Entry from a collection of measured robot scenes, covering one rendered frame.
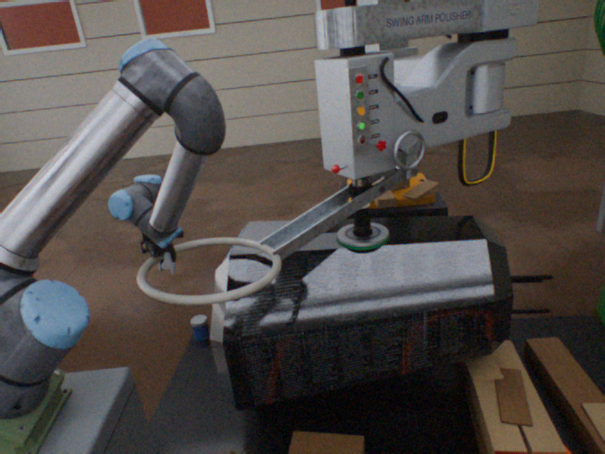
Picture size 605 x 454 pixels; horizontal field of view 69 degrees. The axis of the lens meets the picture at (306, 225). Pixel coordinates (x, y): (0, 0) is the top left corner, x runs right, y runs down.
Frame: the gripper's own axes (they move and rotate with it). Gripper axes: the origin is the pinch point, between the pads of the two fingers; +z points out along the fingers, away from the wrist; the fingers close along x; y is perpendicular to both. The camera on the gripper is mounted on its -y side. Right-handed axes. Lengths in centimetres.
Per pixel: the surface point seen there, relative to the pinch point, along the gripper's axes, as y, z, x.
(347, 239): -49, -4, 52
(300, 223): -36, -12, 38
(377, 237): -54, -5, 63
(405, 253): -54, 0, 75
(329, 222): -36, -15, 51
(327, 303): -29, 16, 53
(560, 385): -90, 67, 138
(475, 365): -73, 57, 104
